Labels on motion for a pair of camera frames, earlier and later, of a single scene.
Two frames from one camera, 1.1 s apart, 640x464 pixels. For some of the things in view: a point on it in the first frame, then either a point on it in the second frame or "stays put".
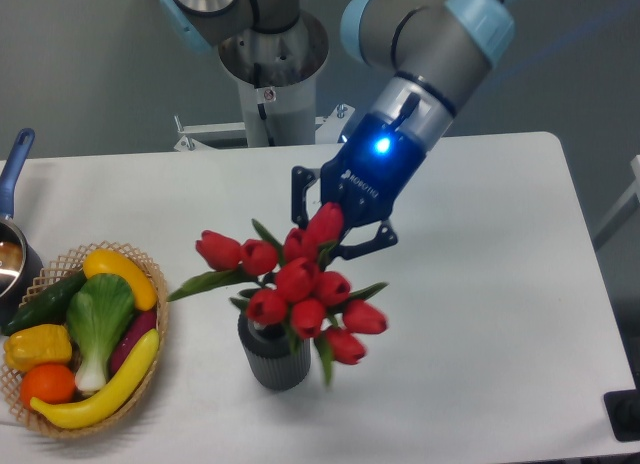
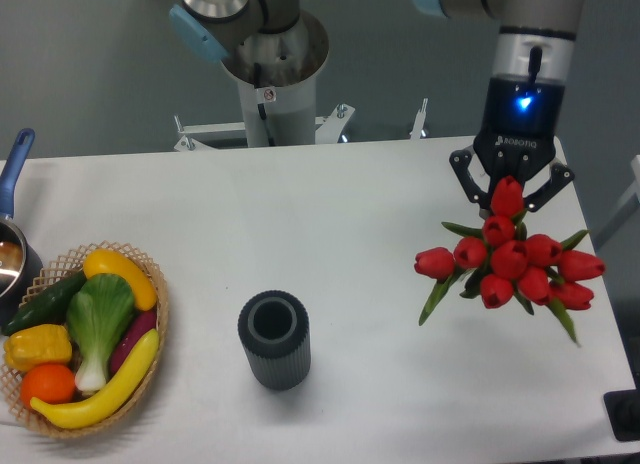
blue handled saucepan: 21,267 stays put
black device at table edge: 623,413 stays put
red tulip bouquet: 316,306 → 502,260
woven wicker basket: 86,339 stays put
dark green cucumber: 48,307 stays put
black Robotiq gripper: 365,177 → 523,119
